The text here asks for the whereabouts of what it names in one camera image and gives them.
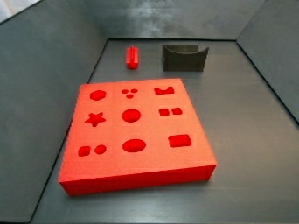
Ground black curved fixture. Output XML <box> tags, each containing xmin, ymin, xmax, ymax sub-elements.
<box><xmin>162</xmin><ymin>45</ymin><xmax>209</xmax><ymax>72</ymax></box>

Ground red star prism peg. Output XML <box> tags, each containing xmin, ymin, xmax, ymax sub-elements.
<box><xmin>125</xmin><ymin>45</ymin><xmax>138</xmax><ymax>69</ymax></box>

